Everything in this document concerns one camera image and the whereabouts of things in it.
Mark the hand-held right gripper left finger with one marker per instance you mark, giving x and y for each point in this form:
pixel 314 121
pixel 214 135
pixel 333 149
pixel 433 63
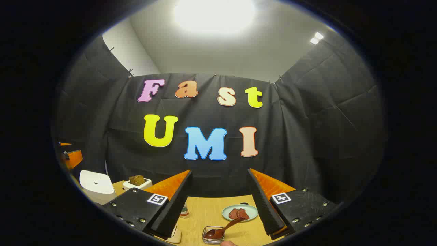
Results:
pixel 174 208

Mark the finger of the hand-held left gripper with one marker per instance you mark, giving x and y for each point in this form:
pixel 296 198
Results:
pixel 65 144
pixel 73 159

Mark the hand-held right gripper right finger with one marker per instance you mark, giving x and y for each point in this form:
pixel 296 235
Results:
pixel 264 208

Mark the white rice cooker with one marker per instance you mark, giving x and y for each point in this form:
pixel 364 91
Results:
pixel 97 186

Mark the brown wooden spoon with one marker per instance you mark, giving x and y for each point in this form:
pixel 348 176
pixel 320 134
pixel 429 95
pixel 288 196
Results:
pixel 218 231

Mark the clear chopstick holder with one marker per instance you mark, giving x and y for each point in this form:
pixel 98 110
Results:
pixel 213 241

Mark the clear plastic water bottle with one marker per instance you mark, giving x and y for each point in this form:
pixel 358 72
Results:
pixel 184 212

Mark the pale green plate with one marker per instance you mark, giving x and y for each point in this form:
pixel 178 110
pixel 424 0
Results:
pixel 251 212

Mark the red sausage piece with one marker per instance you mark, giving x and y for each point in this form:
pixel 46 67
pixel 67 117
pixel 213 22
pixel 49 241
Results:
pixel 243 214
pixel 233 214

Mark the white divided bean dish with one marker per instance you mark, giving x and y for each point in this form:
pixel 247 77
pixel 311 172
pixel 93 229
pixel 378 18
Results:
pixel 175 236

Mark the white toaster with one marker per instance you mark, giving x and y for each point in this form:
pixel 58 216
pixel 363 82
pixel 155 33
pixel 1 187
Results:
pixel 138 187

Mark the brown bread slice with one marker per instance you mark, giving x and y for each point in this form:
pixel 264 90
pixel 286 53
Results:
pixel 137 179

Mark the black backdrop cloth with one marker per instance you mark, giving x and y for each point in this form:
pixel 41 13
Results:
pixel 211 177

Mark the small ceiling light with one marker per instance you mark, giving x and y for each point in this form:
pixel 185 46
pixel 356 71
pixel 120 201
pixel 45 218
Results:
pixel 316 38

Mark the large ceiling light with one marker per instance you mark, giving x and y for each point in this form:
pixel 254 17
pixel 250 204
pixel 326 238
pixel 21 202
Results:
pixel 215 15

